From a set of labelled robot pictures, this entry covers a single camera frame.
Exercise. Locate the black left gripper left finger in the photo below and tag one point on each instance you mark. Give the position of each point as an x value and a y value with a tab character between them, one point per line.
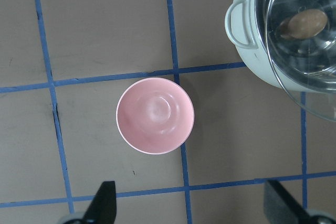
103	207

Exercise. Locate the clear glass pot lid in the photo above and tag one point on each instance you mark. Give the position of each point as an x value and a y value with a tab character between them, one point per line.
305	69

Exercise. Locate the pale green pot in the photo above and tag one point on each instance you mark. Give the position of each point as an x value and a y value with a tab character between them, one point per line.
243	31

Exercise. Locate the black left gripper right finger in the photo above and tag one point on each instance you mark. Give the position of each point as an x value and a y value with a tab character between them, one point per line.
280	206

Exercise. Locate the pink bowl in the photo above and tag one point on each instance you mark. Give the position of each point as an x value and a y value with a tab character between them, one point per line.
155	116

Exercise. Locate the brown egg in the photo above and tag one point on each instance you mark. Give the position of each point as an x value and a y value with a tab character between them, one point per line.
303	25

